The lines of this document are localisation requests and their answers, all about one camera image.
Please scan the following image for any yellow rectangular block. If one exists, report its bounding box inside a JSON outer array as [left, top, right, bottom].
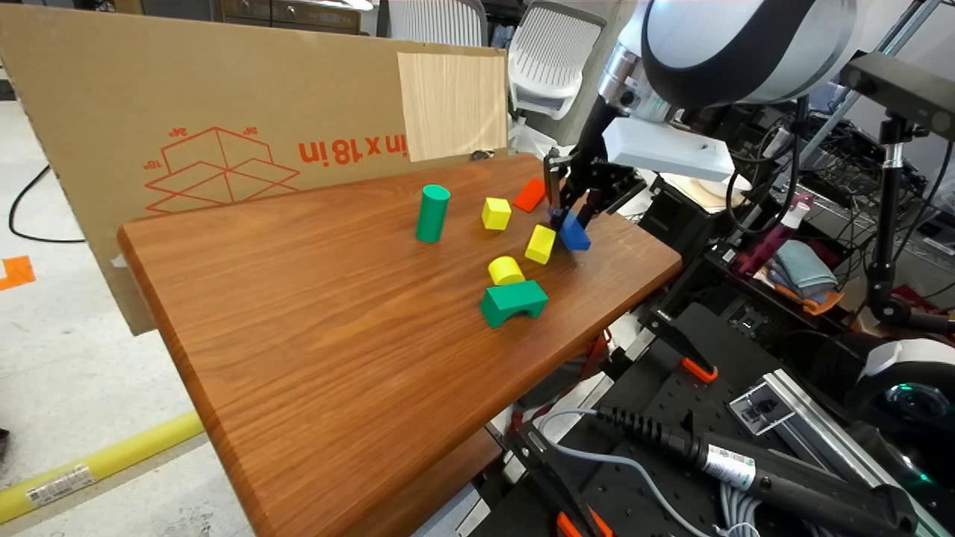
[[524, 221, 562, 269]]

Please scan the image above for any thick black cable with connector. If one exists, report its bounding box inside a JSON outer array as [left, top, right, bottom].
[[595, 403, 924, 537]]

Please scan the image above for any grey office chair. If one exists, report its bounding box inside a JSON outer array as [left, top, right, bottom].
[[504, 2, 612, 124]]

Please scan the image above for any grey folded cloth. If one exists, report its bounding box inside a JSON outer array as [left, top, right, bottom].
[[771, 236, 846, 305]]

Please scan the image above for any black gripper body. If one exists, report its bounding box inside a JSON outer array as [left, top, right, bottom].
[[565, 99, 650, 217]]

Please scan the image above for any orange floor tape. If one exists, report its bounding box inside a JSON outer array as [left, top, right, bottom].
[[0, 252, 40, 296]]

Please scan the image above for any black floor cable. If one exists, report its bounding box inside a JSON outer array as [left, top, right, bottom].
[[6, 160, 91, 246]]

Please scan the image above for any black clamp with orange handle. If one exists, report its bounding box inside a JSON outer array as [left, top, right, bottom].
[[644, 307, 722, 388], [488, 421, 622, 537]]

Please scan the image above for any grey cable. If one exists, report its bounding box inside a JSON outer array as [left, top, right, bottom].
[[534, 406, 722, 537]]

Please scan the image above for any blue rectangular block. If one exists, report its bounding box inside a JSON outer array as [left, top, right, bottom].
[[559, 208, 595, 252]]

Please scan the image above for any black camera tripod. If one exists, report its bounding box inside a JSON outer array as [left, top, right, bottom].
[[862, 114, 955, 337]]

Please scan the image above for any black camera on tripod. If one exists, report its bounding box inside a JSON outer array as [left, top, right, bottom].
[[835, 49, 955, 139]]

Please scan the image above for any yellow cube block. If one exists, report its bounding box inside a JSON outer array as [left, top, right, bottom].
[[477, 194, 518, 236]]

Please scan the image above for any green arch block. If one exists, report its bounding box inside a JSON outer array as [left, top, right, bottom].
[[477, 278, 553, 331]]

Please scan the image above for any green cylinder block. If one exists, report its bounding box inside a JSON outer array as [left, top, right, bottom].
[[412, 181, 453, 246]]

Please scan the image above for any aluminium rail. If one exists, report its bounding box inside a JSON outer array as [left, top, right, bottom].
[[728, 367, 953, 537]]

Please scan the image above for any brown cardboard box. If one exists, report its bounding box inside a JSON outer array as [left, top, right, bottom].
[[0, 2, 510, 337]]

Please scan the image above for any orange rectangular block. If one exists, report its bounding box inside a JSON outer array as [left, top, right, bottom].
[[510, 176, 553, 214]]

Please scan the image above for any yellow floor cable cover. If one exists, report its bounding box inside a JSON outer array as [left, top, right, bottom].
[[0, 407, 209, 528]]

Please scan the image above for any white mesh office chair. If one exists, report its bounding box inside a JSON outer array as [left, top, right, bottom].
[[386, 0, 491, 49]]

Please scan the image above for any yellow half-round block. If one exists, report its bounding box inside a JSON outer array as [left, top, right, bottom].
[[485, 252, 525, 290]]

